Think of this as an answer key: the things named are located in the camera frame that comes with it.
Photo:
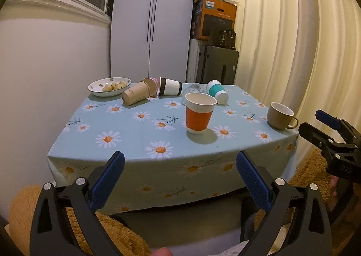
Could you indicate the clear plastic cup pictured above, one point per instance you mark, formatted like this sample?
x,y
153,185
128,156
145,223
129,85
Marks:
x,y
194,88

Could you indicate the grey suitcase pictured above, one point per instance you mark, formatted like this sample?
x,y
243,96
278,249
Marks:
x,y
218,66

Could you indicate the tan ceramic mug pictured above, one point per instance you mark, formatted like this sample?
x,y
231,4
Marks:
x,y
277,119

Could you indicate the blue daisy tablecloth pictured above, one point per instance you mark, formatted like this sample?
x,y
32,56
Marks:
x,y
135,132

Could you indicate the dark handbag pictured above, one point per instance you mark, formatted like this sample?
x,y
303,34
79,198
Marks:
x,y
224,37

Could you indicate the orange and black cardboard box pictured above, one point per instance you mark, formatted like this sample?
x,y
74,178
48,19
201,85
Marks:
x,y
215,18

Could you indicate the orange and white paper cup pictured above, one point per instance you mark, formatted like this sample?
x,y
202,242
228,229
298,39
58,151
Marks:
x,y
198,118

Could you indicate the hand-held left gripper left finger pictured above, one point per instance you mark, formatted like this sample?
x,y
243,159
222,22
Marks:
x,y
108,181

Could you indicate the brown paper cup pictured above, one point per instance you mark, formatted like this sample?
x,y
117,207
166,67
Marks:
x,y
135,94

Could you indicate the pink paper cup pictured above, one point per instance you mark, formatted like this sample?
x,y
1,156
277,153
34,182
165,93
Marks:
x,y
154,80

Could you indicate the small snacks in bowl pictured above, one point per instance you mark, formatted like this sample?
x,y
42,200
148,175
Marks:
x,y
114,86

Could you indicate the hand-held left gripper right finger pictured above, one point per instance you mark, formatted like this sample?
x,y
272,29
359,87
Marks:
x,y
253,181

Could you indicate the black and white paper cup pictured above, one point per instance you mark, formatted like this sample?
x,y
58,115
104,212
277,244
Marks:
x,y
170,87

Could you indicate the white wardrobe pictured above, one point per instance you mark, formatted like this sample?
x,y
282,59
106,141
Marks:
x,y
132,19

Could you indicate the cream curtain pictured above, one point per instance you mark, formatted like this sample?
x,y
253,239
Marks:
x,y
296,33

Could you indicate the teal and white paper cup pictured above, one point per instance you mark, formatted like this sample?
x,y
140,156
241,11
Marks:
x,y
217,91

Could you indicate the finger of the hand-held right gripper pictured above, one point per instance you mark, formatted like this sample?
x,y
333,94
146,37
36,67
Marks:
x,y
313,133
328,119

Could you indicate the person's right hand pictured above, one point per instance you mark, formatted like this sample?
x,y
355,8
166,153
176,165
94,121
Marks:
x,y
334,188

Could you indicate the white flower-print bowl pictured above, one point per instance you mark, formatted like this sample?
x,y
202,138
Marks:
x,y
96,88

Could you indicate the brown fuzzy blanket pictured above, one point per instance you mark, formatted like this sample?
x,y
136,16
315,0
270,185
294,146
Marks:
x,y
118,233
310,168

